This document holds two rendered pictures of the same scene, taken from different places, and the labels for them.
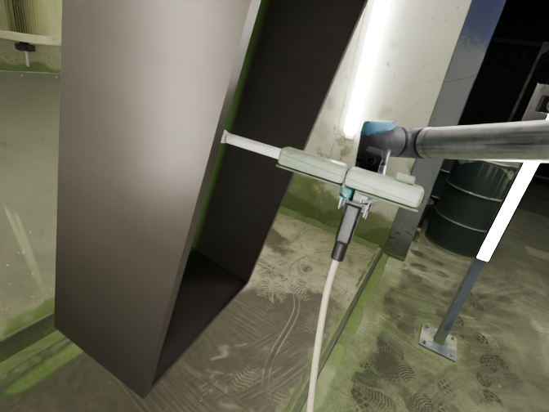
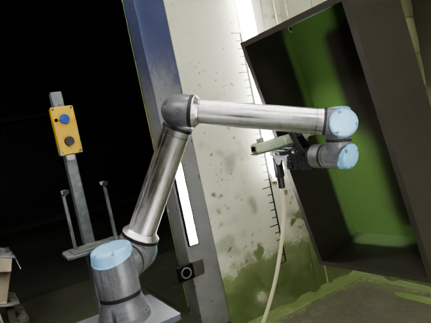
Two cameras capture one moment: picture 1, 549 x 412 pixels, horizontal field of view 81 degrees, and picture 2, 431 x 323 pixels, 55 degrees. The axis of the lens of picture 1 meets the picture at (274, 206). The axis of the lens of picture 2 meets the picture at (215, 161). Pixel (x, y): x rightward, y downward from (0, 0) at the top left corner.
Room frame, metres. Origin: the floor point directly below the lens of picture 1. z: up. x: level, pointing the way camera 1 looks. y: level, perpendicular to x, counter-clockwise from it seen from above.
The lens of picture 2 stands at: (1.40, -1.73, 1.21)
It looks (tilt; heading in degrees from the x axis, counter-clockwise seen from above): 3 degrees down; 125
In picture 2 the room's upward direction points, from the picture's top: 12 degrees counter-clockwise
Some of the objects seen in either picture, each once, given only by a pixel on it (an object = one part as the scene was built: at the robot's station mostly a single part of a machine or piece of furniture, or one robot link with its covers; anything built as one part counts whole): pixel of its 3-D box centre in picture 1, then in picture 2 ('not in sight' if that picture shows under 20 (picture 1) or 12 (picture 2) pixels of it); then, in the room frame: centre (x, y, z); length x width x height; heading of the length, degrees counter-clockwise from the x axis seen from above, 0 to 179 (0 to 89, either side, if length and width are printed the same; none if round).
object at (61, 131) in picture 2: not in sight; (65, 131); (-0.49, -0.31, 1.42); 0.12 x 0.06 x 0.26; 64
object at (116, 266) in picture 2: not in sight; (115, 268); (0.21, -0.75, 0.83); 0.17 x 0.15 x 0.18; 113
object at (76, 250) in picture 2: not in sight; (90, 215); (-0.39, -0.35, 0.95); 0.26 x 0.15 x 0.32; 64
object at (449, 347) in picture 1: (438, 341); not in sight; (1.45, -1.08, 0.01); 0.20 x 0.20 x 0.01; 64
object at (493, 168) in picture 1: (473, 203); not in sight; (2.82, -1.80, 0.44); 0.59 x 0.58 x 0.89; 169
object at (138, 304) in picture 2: not in sight; (122, 305); (0.21, -0.76, 0.69); 0.19 x 0.19 x 0.10
